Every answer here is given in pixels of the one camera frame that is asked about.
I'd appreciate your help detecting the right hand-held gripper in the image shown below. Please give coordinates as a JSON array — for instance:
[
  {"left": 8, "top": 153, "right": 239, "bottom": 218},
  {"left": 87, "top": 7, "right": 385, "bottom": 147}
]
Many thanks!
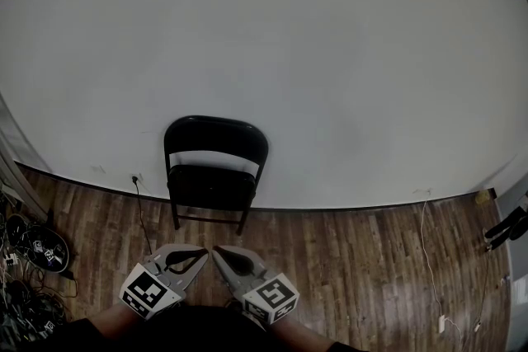
[{"left": 212, "top": 246, "right": 300, "bottom": 326}]

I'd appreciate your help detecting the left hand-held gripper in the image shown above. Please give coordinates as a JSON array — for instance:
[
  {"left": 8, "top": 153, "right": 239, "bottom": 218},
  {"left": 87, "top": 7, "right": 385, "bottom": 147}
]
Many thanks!
[{"left": 119, "top": 243, "right": 207, "bottom": 321}]

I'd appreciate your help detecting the black folding chair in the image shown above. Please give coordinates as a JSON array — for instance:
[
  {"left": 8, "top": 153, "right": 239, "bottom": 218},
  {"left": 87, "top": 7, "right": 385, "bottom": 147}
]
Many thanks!
[{"left": 163, "top": 115, "right": 270, "bottom": 236}]

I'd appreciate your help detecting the person's right forearm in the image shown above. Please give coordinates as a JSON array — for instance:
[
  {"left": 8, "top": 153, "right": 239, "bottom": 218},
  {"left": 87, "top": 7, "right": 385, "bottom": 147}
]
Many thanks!
[{"left": 263, "top": 315, "right": 339, "bottom": 352}]

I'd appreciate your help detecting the person's left forearm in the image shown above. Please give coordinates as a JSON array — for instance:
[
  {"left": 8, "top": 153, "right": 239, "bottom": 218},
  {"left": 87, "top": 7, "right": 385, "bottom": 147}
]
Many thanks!
[{"left": 88, "top": 303, "right": 145, "bottom": 339}]

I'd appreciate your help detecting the person's black clothing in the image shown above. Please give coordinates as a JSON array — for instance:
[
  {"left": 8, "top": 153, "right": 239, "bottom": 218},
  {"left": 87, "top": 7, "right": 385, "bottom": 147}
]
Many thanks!
[{"left": 53, "top": 304, "right": 368, "bottom": 352}]

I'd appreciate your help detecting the round black case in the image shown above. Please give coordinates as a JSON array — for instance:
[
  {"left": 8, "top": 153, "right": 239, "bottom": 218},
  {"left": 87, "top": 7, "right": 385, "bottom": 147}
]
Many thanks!
[{"left": 6, "top": 214, "right": 70, "bottom": 274}]

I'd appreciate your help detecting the grey metal beam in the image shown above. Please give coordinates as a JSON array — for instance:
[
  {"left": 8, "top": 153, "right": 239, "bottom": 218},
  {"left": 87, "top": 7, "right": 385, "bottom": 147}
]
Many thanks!
[{"left": 0, "top": 94, "right": 51, "bottom": 219}]

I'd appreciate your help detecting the black wall plug cable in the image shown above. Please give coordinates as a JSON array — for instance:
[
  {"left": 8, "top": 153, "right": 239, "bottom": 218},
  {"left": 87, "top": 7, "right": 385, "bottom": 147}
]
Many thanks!
[{"left": 130, "top": 175, "right": 156, "bottom": 256}]

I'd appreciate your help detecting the tangled cable pile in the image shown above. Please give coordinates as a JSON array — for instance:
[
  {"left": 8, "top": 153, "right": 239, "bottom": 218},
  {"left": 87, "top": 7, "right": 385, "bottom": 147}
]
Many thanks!
[{"left": 0, "top": 185, "right": 79, "bottom": 343}]

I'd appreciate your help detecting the white floor cable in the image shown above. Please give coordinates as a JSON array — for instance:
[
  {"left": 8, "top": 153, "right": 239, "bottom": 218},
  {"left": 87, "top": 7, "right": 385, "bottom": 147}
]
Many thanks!
[{"left": 419, "top": 199, "right": 463, "bottom": 343}]

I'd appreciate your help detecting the black floor cable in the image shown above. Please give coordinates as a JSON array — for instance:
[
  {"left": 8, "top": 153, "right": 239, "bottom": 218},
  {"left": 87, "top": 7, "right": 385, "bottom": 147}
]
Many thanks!
[{"left": 478, "top": 246, "right": 494, "bottom": 322}]

